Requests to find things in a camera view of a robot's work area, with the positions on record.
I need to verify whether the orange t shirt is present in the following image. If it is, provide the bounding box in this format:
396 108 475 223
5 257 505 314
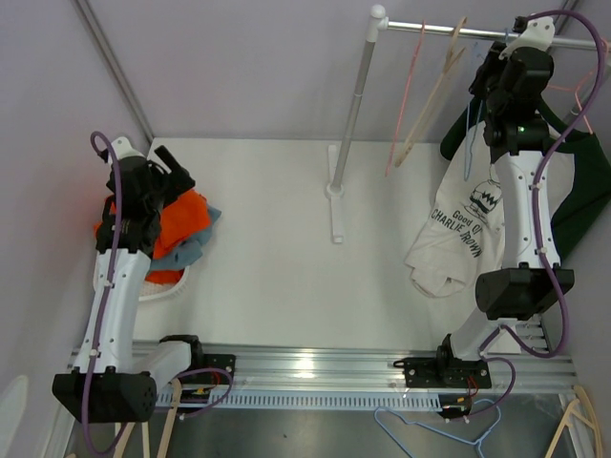
145 270 184 284
117 190 212 260

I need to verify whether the blue grey t shirt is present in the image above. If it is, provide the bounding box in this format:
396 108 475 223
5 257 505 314
150 206 222 272

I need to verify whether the wooden hanger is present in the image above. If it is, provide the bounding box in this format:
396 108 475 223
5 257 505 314
544 385 604 458
394 16 468 168

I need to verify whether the blue wire hanger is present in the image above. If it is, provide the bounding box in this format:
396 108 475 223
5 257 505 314
373 399 502 458
463 41 486 181

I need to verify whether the pink wire hanger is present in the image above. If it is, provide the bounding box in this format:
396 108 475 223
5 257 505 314
384 20 426 177

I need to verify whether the green and pink shirt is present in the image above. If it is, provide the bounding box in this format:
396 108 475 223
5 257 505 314
405 105 610 298

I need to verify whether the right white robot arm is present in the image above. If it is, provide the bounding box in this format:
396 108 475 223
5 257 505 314
432 42 575 387

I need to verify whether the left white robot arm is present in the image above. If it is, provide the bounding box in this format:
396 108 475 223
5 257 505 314
52 146 206 424

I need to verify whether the white plastic laundry basket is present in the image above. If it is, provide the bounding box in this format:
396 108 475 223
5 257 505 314
92 264 191 302

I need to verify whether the metal clothes rack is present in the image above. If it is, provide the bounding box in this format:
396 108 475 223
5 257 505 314
325 5 606 244

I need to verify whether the wooden hangers bottom left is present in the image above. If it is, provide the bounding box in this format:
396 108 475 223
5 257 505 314
113 378 182 458

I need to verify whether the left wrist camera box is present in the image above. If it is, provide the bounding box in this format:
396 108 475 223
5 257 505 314
97 136 145 163

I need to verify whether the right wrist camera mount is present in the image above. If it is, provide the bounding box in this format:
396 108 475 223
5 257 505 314
499 16 555 60

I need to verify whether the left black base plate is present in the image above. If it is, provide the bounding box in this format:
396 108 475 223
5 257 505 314
180 352 238 385

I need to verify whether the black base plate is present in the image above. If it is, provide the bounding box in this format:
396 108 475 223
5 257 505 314
180 352 238 385
392 357 492 389

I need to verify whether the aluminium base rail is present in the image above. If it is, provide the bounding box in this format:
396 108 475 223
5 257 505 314
157 344 577 412

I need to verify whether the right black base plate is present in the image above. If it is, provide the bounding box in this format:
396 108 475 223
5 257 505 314
392 357 492 389

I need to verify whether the blue wire hanger on floor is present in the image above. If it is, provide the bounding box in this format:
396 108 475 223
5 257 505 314
373 399 502 458

